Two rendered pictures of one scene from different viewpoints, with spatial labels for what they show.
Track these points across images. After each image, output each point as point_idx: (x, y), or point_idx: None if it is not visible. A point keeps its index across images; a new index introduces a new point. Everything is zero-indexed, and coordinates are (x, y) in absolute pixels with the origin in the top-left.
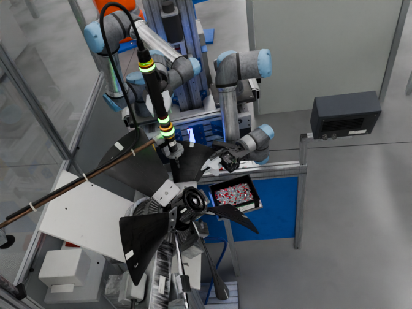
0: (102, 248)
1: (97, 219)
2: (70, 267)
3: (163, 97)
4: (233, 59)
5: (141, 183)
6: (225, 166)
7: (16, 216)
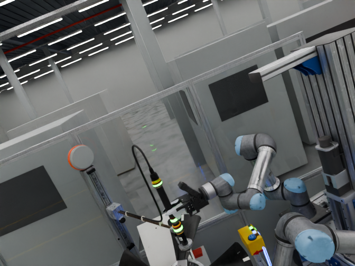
0: (151, 262)
1: (164, 247)
2: None
3: (175, 206)
4: (286, 218)
5: (177, 248)
6: None
7: (122, 212)
